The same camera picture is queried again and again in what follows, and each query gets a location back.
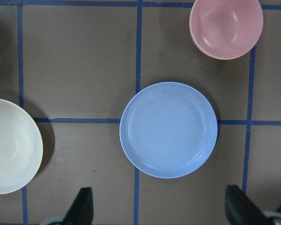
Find blue plate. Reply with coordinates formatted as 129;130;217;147
119;82;218;179

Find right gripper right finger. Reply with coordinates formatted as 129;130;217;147
225;185;271;225

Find beige plate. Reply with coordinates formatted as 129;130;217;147
0;98;43;195

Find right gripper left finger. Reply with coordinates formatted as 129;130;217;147
63;187;93;223

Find pink bowl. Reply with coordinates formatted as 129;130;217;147
189;0;264;60

